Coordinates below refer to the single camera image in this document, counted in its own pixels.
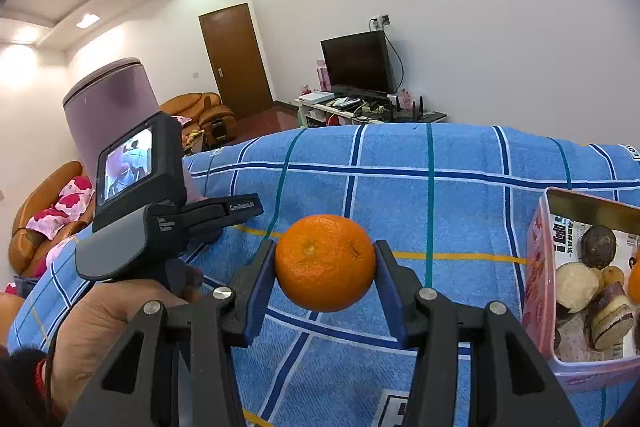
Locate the brown wooden door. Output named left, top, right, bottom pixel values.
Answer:
left=198, top=3, right=275, bottom=122

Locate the brown leather sofa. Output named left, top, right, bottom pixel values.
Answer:
left=7, top=161, right=96, bottom=278

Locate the purple electric kettle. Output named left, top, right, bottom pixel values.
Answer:
left=62, top=58, right=203, bottom=208

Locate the black television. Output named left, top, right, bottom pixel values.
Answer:
left=320, top=31, right=397, bottom=95

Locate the person's left hand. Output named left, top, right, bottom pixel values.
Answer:
left=47, top=279, right=176, bottom=423

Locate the pale yellow round fruit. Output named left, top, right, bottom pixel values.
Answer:
left=556, top=262, right=605, bottom=314

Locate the pink tin box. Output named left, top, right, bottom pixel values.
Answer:
left=520, top=187, right=640, bottom=393

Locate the orange leather armchair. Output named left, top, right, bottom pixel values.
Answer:
left=159, top=92, right=237, bottom=152

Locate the black power cable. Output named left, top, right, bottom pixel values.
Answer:
left=382, top=27, right=405, bottom=92

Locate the pink floral cushion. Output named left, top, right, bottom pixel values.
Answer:
left=52, top=176, right=96, bottom=220
left=25, top=209, right=81, bottom=238

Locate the white television stand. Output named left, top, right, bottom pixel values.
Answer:
left=293, top=92, right=448, bottom=130

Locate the pink gift box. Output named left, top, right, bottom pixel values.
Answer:
left=315, top=59, right=332, bottom=92

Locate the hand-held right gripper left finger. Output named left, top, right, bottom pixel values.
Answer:
left=62, top=239, right=278, bottom=427

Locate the purple round fruit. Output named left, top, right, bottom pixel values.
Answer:
left=580, top=226, right=618, bottom=269

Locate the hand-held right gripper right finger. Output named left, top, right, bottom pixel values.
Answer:
left=374, top=239, right=583, bottom=427

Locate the purple layered yam piece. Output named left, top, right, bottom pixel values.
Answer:
left=587, top=282, right=635, bottom=350

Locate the blue checkered blanket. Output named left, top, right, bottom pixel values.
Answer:
left=10, top=123, right=640, bottom=427

